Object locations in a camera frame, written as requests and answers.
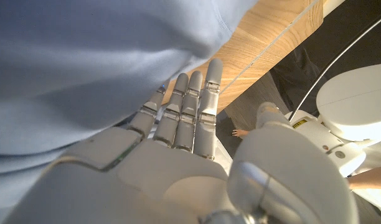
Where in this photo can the person in dark clothes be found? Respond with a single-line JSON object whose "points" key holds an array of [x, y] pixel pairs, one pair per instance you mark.
{"points": [[302, 77]]}

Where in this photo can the blue hoodie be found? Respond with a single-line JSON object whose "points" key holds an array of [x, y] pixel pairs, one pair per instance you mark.
{"points": [[84, 77]]}

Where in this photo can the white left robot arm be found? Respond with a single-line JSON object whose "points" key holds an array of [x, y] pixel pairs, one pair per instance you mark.
{"points": [[355, 102]]}

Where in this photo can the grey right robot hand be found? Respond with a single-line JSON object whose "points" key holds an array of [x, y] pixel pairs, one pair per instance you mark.
{"points": [[178, 180]]}

